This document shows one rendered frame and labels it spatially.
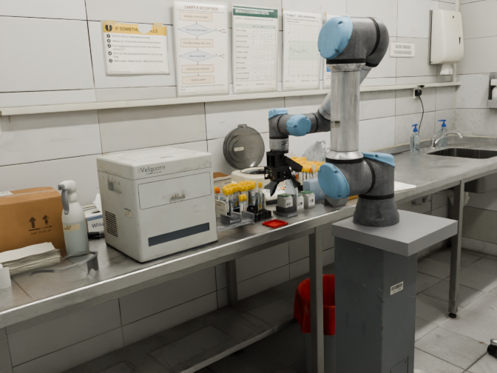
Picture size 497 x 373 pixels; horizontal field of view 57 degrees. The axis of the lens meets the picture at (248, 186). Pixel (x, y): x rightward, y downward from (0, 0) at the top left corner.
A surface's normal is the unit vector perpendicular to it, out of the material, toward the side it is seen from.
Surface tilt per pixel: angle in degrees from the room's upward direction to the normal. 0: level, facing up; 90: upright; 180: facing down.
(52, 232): 90
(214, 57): 93
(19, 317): 90
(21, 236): 92
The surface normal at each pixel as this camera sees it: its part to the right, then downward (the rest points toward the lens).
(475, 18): -0.77, 0.17
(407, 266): 0.63, 0.14
